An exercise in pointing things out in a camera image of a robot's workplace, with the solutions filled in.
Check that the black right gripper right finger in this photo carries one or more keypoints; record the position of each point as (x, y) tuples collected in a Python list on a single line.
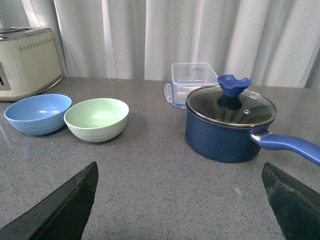
[(295, 205)]

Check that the cream two-slot toaster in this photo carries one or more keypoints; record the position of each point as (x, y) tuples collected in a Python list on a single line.
[(29, 62)]

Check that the glass pot lid blue knob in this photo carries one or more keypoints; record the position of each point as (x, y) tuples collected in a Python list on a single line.
[(231, 104)]

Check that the white curtain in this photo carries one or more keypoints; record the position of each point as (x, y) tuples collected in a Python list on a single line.
[(272, 42)]

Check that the clear plastic food container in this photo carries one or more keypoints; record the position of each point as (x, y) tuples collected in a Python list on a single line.
[(186, 77)]

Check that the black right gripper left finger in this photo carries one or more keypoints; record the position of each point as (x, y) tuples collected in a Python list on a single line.
[(62, 215)]

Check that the green plastic bowl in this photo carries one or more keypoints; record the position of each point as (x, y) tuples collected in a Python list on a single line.
[(97, 120)]

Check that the blue plastic bowl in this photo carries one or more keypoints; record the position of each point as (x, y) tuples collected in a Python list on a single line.
[(38, 115)]

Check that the dark blue saucepan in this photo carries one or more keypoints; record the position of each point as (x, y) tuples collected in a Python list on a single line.
[(228, 144)]

